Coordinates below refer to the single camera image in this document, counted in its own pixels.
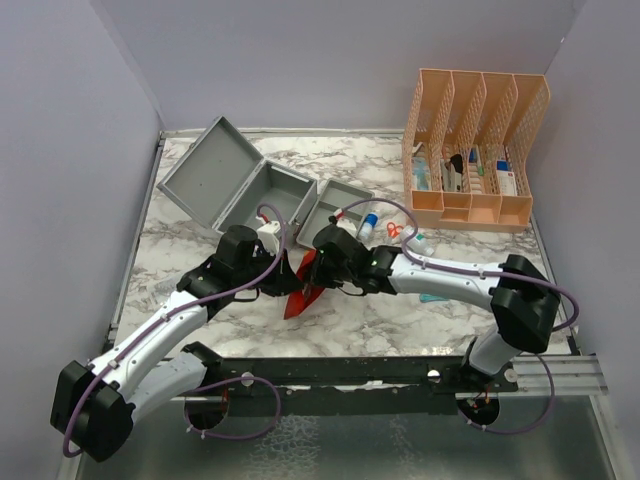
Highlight white blue gauze roll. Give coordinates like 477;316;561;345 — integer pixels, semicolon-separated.
358;213;379;242

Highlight teal small wrapper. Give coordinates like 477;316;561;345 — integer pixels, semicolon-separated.
419;294;447;303

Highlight orange handled scissors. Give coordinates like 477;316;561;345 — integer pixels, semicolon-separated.
386;222;404;239

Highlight peach plastic file organizer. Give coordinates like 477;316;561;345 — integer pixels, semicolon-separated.
402;68;551;233

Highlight grey metal first aid case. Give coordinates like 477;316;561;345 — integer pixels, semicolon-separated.
158;116;318;242

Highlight grey plastic divider tray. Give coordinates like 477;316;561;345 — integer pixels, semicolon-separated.
297;179;374;249

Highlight white bottle green label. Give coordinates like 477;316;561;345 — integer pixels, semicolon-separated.
399;225;435;257

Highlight red first aid kit pouch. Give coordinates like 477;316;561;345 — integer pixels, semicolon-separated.
283;250;324;320

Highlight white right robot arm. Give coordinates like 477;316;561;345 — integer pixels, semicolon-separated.
308;224;560;391

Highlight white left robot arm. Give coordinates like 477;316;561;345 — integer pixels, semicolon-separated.
50;220;300;461

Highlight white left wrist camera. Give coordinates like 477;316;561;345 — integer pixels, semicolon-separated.
257;221;281;255

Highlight clear printed leaflet packet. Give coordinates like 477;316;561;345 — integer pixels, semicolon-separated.
149;277;178;297

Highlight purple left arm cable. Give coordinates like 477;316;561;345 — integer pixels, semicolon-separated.
62;202;289;459

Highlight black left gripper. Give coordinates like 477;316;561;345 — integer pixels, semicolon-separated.
235;246;305;298

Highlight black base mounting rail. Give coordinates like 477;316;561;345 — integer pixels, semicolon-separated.
182;342;517;416

